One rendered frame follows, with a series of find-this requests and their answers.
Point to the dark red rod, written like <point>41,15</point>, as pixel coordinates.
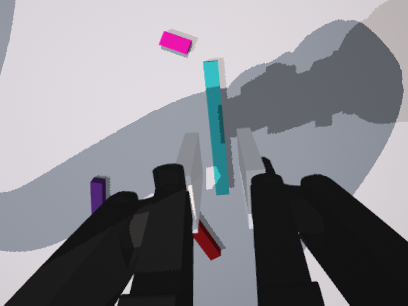
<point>206,242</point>

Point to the purple rod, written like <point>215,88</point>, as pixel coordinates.
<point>98,192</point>

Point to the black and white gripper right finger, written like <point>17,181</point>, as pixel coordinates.
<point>363,256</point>

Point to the turquoise rod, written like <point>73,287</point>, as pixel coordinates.
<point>214,103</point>

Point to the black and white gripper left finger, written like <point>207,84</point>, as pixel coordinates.
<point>91,268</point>

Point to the magenta rectangular block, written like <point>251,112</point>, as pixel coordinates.
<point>175,42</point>

